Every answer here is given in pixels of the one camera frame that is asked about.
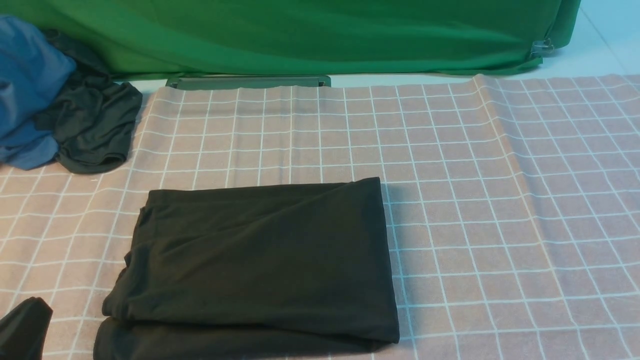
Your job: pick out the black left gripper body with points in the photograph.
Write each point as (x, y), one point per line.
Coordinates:
(23, 330)

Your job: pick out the dark gray long-sleeve shirt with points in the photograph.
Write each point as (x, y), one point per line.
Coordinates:
(291, 269)

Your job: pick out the crumpled dark gray garment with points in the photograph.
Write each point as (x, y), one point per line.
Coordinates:
(92, 118)

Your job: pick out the blue crumpled garment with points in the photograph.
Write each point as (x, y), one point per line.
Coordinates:
(32, 73)

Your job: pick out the gray metal bar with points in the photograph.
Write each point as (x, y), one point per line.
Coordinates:
(230, 82)

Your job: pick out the green backdrop cloth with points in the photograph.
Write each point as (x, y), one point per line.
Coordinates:
(151, 39)

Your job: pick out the pink checkered tablecloth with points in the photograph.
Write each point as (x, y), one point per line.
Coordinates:
(512, 206)

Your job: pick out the metal binder clip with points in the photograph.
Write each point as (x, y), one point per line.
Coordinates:
(542, 48)

